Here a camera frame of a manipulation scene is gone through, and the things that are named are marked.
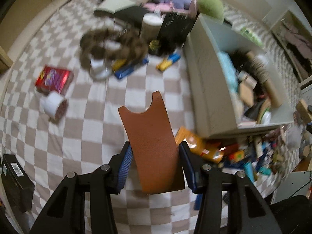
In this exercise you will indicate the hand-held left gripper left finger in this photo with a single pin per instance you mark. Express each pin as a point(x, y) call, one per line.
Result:
point(124, 168)

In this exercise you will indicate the black box with label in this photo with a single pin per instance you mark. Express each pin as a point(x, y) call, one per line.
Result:
point(17, 180)

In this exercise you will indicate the white cardboard box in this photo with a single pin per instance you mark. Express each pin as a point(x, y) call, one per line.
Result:
point(209, 90)

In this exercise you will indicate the green wet wipes pack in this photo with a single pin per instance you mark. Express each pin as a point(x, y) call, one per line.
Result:
point(251, 36)

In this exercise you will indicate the orange snack packet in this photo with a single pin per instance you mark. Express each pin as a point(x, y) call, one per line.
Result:
point(195, 143)

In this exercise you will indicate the brown plush toy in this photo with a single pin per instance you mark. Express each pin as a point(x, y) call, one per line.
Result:
point(109, 43)

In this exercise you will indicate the black office chair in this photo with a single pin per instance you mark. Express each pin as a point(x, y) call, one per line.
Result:
point(292, 214)

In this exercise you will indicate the brown leather piece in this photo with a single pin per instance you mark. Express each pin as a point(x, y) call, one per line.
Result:
point(151, 139)

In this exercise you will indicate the small red box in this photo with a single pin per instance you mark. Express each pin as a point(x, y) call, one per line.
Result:
point(53, 79)

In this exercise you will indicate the pink toy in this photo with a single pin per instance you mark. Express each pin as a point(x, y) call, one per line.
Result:
point(157, 6)

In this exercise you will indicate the pile of assorted lighters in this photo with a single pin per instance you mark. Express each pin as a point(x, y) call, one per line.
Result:
point(258, 156)

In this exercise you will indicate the cardboard tube with twine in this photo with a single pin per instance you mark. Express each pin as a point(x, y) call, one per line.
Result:
point(264, 78)

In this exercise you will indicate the white paper cup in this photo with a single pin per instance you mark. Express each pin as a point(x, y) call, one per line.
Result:
point(151, 25)

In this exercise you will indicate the white visor cap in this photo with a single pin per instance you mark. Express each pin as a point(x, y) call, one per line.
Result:
point(121, 1)

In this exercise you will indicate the black paper bag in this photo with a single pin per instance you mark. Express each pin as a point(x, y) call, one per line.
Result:
point(175, 33)

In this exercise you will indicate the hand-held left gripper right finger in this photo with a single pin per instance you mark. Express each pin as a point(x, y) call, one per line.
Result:
point(189, 173)

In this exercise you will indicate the checkered bed sheet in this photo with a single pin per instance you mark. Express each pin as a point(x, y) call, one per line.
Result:
point(73, 131)

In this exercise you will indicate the black round tin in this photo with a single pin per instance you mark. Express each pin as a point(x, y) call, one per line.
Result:
point(154, 47)

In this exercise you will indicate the green plush toy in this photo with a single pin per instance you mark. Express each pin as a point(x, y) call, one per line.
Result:
point(210, 4)

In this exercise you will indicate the light blue wipes pack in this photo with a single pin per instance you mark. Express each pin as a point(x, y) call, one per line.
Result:
point(228, 73)

